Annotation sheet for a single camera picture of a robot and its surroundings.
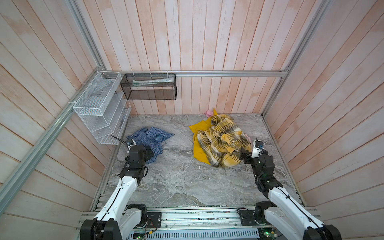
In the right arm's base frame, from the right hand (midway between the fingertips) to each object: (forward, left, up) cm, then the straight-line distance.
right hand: (250, 146), depth 83 cm
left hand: (-4, +62, -2) cm, 62 cm away
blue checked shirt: (+10, +60, -7) cm, 61 cm away
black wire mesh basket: (+42, +64, +10) cm, 78 cm away
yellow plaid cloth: (+6, +14, -7) cm, 17 cm away
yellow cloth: (+25, +31, -14) cm, 42 cm away
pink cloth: (+41, +20, -15) cm, 48 cm away
